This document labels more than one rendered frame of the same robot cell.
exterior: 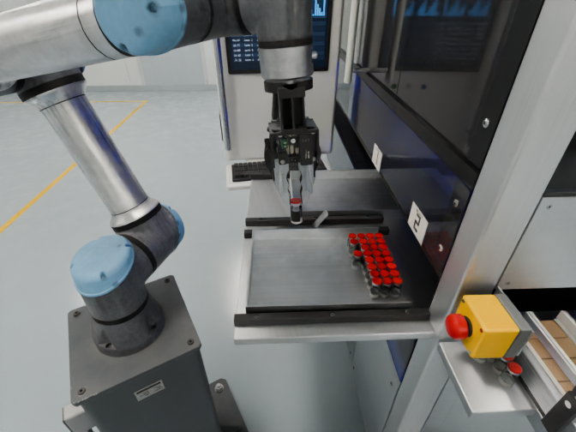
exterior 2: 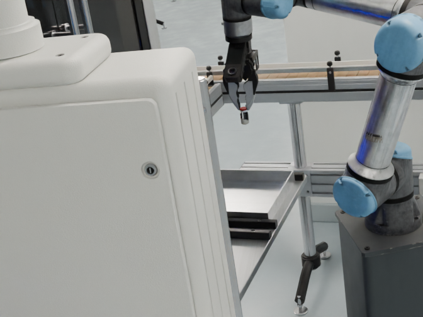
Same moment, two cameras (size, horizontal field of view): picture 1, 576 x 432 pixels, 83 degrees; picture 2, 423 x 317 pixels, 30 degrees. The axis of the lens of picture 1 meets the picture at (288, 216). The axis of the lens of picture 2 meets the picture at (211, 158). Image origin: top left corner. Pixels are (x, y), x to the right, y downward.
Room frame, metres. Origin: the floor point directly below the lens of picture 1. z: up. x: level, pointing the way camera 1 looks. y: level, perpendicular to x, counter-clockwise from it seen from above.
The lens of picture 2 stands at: (2.38, 0.77, 1.84)
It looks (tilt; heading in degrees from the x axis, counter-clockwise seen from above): 22 degrees down; 206
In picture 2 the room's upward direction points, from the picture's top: 9 degrees counter-clockwise
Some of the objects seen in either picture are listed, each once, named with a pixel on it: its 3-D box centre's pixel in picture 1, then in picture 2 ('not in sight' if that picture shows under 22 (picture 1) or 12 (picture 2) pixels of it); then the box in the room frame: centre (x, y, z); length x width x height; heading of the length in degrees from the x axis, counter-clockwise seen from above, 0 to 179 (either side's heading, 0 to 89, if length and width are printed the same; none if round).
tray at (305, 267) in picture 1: (321, 266); (223, 194); (0.57, -0.08, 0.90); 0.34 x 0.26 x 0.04; 92
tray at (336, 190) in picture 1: (344, 192); not in sight; (0.92, -0.18, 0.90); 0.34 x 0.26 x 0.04; 92
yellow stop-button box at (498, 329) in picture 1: (487, 325); not in sight; (0.33, -0.32, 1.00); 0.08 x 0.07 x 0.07; 92
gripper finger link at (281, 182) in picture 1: (282, 185); (252, 92); (0.48, 0.01, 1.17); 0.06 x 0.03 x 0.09; 5
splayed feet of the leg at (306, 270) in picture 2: not in sight; (311, 268); (-0.38, -0.17, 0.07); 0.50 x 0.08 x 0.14; 2
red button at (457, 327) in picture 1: (459, 326); not in sight; (0.33, -0.28, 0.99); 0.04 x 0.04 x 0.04; 2
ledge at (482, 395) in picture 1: (490, 375); not in sight; (0.32, -0.37, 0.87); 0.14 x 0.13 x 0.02; 92
